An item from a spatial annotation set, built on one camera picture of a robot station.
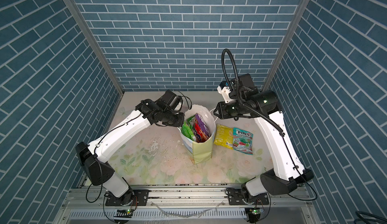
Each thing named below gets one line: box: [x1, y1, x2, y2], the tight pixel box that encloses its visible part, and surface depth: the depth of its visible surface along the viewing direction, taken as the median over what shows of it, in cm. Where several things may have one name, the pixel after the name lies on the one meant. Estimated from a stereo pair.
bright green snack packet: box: [181, 114, 196, 142], surface depth 79 cm
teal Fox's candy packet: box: [232, 127, 254, 156], surface depth 92 cm
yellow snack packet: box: [213, 124, 234, 150], surface depth 93 cm
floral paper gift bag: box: [177, 104, 217, 165], surface depth 79 cm
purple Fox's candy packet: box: [195, 113, 211, 138], surface depth 82 cm
